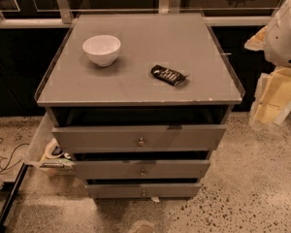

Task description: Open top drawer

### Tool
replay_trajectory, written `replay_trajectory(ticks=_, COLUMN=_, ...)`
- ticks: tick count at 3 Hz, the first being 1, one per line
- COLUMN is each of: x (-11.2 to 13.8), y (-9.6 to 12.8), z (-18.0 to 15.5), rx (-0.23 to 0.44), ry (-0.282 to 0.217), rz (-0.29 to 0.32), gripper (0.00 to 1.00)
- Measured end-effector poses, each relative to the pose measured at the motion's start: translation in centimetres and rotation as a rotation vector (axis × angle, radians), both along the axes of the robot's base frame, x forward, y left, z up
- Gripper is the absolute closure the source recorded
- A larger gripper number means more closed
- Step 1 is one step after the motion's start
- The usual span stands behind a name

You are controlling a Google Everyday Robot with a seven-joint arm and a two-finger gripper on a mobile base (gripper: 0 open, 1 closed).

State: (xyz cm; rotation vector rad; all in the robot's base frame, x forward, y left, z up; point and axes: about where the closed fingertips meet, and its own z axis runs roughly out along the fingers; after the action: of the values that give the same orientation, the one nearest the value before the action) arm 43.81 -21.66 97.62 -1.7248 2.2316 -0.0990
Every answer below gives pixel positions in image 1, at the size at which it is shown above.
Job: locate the white tape roll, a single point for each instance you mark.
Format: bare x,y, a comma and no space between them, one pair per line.
53,150

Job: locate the grey drawer cabinet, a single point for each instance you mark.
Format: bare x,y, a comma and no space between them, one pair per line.
77,92

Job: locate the grey drawer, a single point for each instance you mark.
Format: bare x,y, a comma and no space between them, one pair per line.
141,169
143,190
89,139

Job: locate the grey middle drawer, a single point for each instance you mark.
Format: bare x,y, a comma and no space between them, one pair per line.
141,169

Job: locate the clear plastic storage bin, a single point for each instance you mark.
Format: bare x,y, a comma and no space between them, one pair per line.
35,155

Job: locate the black snack wrapper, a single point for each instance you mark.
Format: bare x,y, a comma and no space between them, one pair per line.
167,75

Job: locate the grey top drawer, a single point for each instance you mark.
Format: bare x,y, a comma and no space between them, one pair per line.
89,139

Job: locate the white ceramic bowl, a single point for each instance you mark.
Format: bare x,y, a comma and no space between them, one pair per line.
102,50

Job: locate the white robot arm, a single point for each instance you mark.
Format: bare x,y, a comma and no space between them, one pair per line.
273,91

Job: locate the grey bottom drawer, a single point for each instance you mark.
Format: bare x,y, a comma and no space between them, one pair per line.
143,190

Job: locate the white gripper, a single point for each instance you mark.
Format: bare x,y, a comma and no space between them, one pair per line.
283,43

